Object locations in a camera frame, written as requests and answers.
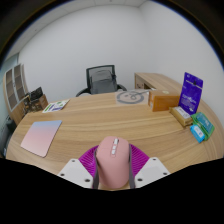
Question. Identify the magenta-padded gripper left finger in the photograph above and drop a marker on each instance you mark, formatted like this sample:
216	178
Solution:
75	171

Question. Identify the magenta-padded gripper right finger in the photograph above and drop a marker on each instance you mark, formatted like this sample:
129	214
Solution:
153	170

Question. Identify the pink computer mouse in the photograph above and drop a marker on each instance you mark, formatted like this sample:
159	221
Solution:
112	166

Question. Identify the pink-blue gradient mouse pad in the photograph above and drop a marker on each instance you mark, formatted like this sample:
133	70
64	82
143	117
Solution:
40	137

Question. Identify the blue packet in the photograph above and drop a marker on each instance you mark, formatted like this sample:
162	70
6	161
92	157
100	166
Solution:
197	133

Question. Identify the small tan box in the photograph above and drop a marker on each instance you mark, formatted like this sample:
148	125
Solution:
181	116

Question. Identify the white sticker sheet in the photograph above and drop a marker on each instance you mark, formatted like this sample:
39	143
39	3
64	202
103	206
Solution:
55	106

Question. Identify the orange-brown cardboard box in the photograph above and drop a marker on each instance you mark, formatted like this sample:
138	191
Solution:
164	102

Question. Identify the green packet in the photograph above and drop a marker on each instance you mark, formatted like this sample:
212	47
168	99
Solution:
205	123

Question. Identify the large brown cardboard box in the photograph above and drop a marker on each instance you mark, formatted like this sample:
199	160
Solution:
40	104

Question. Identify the sheet with grey circle print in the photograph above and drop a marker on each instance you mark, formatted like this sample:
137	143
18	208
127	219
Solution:
130	97

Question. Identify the black armchair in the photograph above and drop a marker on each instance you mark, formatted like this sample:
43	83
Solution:
5	136

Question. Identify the small brown cardboard box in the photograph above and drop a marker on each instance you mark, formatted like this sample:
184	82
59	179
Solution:
27	106

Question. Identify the purple pouch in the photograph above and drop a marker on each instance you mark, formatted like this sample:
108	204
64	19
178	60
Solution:
190	93

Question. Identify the black cardboard box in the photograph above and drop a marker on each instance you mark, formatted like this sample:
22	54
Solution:
36	93

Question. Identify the wooden side desk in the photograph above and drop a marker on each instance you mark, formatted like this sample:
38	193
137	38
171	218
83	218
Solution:
156	80

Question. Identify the grey backpack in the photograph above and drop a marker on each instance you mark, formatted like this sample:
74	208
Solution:
103	81

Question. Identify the wooden shelf cabinet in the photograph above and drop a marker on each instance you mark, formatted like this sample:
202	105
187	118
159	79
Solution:
14	88

